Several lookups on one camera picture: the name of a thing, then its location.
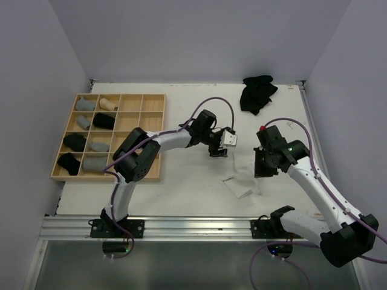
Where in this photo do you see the black rolled underwear second row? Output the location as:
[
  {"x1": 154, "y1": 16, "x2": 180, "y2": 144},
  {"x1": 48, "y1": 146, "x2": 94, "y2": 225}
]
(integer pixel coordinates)
[{"x1": 93, "y1": 112, "x2": 115, "y2": 131}]

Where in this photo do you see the white underwear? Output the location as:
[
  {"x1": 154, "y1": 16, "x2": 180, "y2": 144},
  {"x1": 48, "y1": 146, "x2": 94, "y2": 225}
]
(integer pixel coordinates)
[{"x1": 221, "y1": 152, "x2": 262, "y2": 199}]

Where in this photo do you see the beige rolled underwear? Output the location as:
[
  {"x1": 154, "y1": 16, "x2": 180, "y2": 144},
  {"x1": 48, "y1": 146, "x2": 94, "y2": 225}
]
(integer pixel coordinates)
[{"x1": 99, "y1": 98, "x2": 117, "y2": 111}]

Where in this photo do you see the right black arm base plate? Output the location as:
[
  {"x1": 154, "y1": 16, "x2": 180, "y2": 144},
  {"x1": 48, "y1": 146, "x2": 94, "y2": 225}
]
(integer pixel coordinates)
[{"x1": 250, "y1": 215, "x2": 302, "y2": 239}]

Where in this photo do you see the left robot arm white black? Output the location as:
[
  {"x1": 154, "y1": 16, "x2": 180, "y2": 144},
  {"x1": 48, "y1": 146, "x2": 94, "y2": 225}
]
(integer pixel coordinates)
[{"x1": 91, "y1": 110, "x2": 237, "y2": 238}]

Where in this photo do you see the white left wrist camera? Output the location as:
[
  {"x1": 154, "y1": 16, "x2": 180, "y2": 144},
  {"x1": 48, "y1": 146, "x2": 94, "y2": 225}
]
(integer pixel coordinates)
[{"x1": 220, "y1": 130, "x2": 238, "y2": 147}]

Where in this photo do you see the black rolled underwear bottom row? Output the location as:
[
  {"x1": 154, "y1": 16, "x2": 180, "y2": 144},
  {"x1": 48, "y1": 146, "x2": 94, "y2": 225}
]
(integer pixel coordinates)
[{"x1": 57, "y1": 153, "x2": 80, "y2": 176}]

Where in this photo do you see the aluminium mounting rail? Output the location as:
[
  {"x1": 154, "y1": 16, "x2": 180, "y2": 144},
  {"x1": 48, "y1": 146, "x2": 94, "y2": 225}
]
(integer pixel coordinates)
[{"x1": 38, "y1": 214, "x2": 357, "y2": 241}]

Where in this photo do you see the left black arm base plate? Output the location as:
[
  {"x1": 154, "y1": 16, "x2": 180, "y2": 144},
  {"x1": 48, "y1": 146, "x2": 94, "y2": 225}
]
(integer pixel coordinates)
[{"x1": 88, "y1": 219, "x2": 145, "y2": 239}]

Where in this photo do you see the wooden compartment tray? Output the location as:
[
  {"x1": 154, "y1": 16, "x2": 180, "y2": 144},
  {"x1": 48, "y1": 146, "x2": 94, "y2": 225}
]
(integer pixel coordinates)
[{"x1": 51, "y1": 93, "x2": 166, "y2": 182}]

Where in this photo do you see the grey rolled underwear second row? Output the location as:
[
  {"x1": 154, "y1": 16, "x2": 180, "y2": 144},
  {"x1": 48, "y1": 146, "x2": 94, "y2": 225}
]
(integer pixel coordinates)
[{"x1": 76, "y1": 115, "x2": 91, "y2": 131}]

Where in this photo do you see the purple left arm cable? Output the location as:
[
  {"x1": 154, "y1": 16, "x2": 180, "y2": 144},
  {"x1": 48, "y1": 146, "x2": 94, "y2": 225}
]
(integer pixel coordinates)
[{"x1": 102, "y1": 96, "x2": 236, "y2": 259}]

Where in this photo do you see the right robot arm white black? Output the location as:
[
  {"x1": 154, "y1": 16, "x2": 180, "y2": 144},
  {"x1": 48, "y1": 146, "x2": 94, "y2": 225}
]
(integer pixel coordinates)
[{"x1": 255, "y1": 126, "x2": 379, "y2": 268}]

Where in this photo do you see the grey rolled underwear top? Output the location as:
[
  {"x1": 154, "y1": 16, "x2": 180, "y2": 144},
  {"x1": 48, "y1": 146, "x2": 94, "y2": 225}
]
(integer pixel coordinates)
[{"x1": 75, "y1": 97, "x2": 96, "y2": 112}]

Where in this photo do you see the black rolled underwear third row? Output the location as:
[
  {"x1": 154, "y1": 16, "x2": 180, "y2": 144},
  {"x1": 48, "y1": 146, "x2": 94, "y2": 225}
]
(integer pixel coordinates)
[{"x1": 63, "y1": 133, "x2": 86, "y2": 152}]

